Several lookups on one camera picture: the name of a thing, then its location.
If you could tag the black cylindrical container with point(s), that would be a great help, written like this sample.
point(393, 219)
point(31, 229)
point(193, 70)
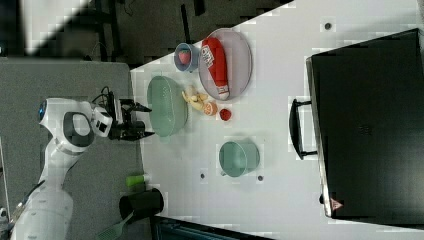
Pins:
point(141, 205)

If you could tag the blue dish rack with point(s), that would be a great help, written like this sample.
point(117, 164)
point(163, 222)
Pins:
point(163, 228)

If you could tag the green bottle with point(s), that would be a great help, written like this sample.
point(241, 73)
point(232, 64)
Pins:
point(137, 179)

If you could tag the grey round plate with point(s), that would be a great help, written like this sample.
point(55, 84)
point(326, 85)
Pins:
point(239, 64)

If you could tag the orange toy fruit half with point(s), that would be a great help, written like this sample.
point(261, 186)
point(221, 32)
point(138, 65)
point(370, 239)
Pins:
point(210, 108)

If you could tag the black toaster oven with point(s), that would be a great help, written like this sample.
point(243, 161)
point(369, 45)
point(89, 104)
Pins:
point(367, 109)

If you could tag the small red toy fruit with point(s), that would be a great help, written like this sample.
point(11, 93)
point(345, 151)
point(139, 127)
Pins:
point(225, 114)

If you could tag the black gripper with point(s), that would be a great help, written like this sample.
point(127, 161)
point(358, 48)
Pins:
point(125, 126)

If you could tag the green cup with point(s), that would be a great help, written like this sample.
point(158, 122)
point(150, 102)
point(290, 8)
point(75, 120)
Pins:
point(238, 157)

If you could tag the yellow toy banana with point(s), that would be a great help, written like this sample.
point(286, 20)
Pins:
point(194, 98)

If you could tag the red toy strawberry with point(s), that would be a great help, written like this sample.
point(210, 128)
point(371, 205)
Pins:
point(184, 56)

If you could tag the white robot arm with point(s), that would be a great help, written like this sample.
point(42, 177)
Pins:
point(46, 212)

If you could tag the green strainer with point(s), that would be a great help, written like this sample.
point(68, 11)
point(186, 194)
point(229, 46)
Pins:
point(169, 110)

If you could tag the red ketchup bottle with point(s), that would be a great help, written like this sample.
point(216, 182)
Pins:
point(213, 55)

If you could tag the blue small bowl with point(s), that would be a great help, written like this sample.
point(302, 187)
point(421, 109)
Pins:
point(193, 65)

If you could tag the green spatula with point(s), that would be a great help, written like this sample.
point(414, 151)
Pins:
point(115, 231)

